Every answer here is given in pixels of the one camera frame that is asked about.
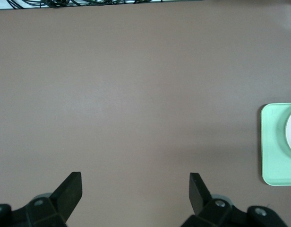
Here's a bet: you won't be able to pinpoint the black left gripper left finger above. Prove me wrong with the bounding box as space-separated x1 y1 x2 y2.
0 171 83 227

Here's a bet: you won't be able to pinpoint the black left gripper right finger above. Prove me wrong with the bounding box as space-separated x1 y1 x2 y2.
180 172 288 227

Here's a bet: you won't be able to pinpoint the beige round plate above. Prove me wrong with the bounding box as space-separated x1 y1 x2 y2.
284 107 291 157

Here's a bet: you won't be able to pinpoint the light green rectangular tray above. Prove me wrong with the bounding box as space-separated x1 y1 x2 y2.
260 102 291 186

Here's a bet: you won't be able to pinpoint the brown table cover mat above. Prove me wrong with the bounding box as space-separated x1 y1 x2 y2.
0 0 291 227

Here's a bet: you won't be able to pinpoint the tangled black cables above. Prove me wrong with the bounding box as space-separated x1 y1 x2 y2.
5 0 204 9

